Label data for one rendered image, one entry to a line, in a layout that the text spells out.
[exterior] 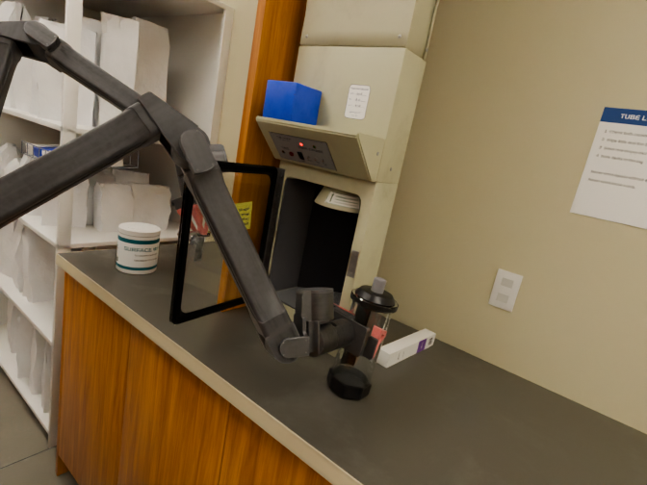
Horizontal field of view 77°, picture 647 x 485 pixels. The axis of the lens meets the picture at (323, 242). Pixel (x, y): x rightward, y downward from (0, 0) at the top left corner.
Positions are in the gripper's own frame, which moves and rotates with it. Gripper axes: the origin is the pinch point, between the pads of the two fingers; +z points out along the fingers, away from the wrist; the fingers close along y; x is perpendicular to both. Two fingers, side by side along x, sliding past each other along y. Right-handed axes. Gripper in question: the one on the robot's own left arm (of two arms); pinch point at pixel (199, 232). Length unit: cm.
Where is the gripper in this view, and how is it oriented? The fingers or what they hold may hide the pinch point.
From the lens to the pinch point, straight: 108.2
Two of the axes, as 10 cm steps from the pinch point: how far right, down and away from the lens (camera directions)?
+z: 1.9, 9.8, 0.0
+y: -8.2, 1.6, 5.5
